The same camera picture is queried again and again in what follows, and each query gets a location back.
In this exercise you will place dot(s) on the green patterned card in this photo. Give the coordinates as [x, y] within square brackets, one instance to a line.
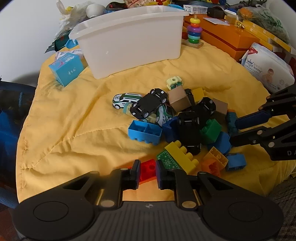
[168, 161]

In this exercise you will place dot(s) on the light blue hollow brick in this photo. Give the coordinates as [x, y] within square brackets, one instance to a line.
[143, 135]

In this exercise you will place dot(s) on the teal packet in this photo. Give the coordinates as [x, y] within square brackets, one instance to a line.
[61, 44]

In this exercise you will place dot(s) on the black rounded object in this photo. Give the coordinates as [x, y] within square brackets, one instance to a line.
[215, 12]

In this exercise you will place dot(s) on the white paper card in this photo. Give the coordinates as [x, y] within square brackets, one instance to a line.
[216, 20]

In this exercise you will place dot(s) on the black red toy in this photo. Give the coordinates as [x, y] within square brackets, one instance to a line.
[113, 7]

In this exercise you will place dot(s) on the small blue toy brick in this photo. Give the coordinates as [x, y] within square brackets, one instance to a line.
[235, 162]

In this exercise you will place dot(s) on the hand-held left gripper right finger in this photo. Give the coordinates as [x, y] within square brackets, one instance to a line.
[159, 173]

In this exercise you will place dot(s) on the white blue carton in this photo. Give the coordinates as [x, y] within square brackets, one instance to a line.
[196, 9]

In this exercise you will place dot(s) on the yellow cube brick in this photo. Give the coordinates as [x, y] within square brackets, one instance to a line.
[198, 93]

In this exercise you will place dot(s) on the white plastic bin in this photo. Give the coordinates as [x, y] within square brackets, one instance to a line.
[129, 41]

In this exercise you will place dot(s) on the white diaper pack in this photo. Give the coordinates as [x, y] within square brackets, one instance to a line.
[266, 64]

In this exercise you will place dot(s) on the long yellow toy brick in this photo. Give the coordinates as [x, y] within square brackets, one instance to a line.
[178, 150]

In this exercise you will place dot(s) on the red toy brick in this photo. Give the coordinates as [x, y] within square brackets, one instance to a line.
[148, 170]

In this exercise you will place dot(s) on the yellow flat box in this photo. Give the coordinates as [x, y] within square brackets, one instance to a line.
[261, 30]

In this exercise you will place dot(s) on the white green numbered toy car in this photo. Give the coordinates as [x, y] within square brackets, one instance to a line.
[163, 115]

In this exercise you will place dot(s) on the yellow cloth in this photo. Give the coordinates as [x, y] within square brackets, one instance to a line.
[76, 129]

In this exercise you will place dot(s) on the light blue carton box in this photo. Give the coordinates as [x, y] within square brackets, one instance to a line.
[67, 69]

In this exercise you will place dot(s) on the orange toy brick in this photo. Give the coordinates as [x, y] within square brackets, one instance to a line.
[208, 165]

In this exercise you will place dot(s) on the amber hollow toy brick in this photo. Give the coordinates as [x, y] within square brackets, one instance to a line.
[218, 154]

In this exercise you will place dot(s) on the pale yellow toy brick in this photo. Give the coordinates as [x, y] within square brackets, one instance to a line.
[173, 81]

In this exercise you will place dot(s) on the blue chair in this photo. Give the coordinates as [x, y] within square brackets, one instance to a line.
[11, 120]

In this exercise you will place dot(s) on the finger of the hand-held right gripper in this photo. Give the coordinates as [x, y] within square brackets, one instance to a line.
[245, 139]
[252, 120]

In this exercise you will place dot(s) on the yellow red snack bag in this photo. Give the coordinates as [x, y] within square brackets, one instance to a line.
[135, 2]

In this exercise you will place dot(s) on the brown cardboard cube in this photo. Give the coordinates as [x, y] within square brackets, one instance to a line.
[178, 99]
[220, 106]

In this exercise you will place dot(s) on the clear plastic bag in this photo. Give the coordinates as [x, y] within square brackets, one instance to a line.
[69, 16]

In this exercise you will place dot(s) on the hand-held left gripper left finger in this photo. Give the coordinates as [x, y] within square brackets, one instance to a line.
[137, 172]

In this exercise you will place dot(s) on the dark blue toy brick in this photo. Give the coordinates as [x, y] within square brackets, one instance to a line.
[170, 128]

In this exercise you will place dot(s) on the black toy car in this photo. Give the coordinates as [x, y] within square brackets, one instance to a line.
[148, 104]
[189, 132]
[204, 107]

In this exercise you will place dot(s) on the orange box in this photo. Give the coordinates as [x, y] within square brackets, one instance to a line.
[222, 39]

